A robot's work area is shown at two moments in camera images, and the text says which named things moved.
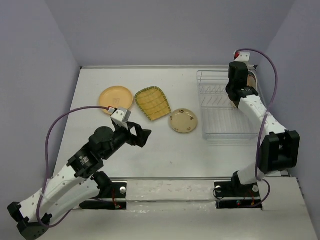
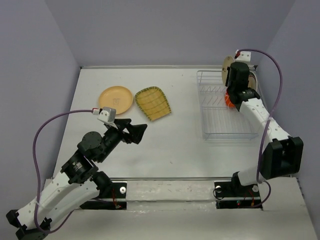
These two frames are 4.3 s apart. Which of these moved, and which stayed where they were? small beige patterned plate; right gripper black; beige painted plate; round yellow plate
Moved: small beige patterned plate
Stayed: right gripper black; round yellow plate; beige painted plate
